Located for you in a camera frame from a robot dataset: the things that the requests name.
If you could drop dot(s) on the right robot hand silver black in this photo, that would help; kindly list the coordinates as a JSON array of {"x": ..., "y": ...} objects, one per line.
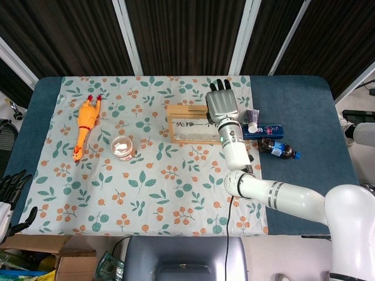
[{"x": 221, "y": 105}]

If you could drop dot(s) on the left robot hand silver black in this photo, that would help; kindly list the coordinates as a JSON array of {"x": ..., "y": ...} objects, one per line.
[{"x": 4, "y": 216}]

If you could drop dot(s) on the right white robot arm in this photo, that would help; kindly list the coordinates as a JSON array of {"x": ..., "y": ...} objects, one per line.
[{"x": 234, "y": 146}]

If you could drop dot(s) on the purple tube white cap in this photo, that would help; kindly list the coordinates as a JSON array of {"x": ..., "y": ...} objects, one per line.
[{"x": 253, "y": 115}]

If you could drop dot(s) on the blue rectangular carton box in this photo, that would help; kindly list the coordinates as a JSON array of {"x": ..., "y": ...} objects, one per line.
[{"x": 272, "y": 130}]

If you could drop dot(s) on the blue plastic bag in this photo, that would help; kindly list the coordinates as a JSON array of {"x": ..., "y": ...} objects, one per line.
[{"x": 17, "y": 276}]

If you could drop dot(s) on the yellow plastic bag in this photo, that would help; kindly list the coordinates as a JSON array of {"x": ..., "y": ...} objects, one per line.
[{"x": 45, "y": 263}]

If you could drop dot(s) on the cola bottle blue label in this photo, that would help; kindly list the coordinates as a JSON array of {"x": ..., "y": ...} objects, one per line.
[{"x": 275, "y": 147}]

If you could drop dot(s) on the dark ribbed partition panel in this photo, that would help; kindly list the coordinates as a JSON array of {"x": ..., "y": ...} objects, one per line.
[
  {"x": 187, "y": 35},
  {"x": 64, "y": 35},
  {"x": 11, "y": 85},
  {"x": 263, "y": 38},
  {"x": 331, "y": 44}
]

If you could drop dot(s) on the black mesh office chair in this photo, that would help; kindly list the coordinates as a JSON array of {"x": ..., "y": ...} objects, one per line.
[{"x": 6, "y": 137}]

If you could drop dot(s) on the brown cardboard box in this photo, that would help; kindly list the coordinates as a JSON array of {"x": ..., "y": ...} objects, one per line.
[{"x": 76, "y": 266}]

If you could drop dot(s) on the chair base with casters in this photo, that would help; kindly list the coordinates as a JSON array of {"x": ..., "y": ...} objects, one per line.
[{"x": 17, "y": 115}]

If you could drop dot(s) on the clear plastic jar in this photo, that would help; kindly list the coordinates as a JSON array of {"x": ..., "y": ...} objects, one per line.
[{"x": 121, "y": 146}]

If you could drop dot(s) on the floral leaf print tablecloth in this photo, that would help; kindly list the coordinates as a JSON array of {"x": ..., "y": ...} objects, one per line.
[{"x": 146, "y": 190}]

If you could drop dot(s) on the green printed plastic bag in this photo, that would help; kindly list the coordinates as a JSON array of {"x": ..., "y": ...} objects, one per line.
[{"x": 109, "y": 267}]

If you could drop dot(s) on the orange rubber chicken toy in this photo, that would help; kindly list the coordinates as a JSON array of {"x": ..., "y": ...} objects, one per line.
[{"x": 88, "y": 117}]

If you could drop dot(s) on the white sneaker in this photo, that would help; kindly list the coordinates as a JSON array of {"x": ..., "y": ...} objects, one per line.
[
  {"x": 284, "y": 278},
  {"x": 348, "y": 131}
]

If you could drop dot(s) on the black flat device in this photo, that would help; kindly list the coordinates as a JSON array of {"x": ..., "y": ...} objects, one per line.
[{"x": 354, "y": 115}]

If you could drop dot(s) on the grey blue chair seat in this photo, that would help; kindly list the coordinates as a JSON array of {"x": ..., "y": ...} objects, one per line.
[{"x": 184, "y": 257}]

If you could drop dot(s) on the wooden coin box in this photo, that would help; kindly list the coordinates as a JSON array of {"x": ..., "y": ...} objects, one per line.
[{"x": 181, "y": 112}]

